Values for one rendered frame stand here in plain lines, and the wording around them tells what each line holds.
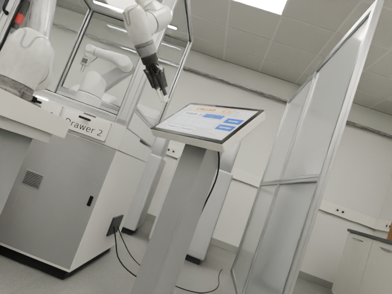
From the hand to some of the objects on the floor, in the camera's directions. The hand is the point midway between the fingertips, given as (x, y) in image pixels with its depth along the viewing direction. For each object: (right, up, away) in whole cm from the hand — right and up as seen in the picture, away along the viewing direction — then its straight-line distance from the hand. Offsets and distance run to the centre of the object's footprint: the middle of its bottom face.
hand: (162, 95), depth 157 cm
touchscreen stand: (-16, -113, -6) cm, 114 cm away
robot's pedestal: (-84, -84, -44) cm, 126 cm away
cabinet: (-103, -91, +75) cm, 156 cm away
